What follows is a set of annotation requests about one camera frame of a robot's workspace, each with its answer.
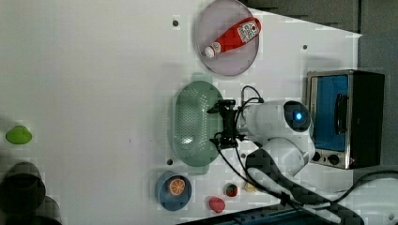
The black toaster oven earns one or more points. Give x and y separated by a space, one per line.
347 111

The blue metal frame rail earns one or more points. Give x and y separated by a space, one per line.
270 215

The grey round plate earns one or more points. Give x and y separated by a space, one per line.
215 19

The green lime toy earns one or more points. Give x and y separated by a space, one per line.
19 135

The peeled banana toy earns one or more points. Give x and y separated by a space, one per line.
249 187

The red ketchup bottle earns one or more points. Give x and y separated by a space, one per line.
235 37

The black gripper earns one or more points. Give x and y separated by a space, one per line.
229 135

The green oval strainer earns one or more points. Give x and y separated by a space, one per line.
192 126

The dark round stand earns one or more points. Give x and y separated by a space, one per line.
24 200

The orange slice toy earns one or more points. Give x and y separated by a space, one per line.
176 186

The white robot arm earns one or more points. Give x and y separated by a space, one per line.
282 132

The red strawberry toy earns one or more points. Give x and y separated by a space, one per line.
231 190

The blue bowl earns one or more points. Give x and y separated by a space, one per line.
163 196

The pink strawberry toy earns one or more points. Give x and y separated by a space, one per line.
216 204

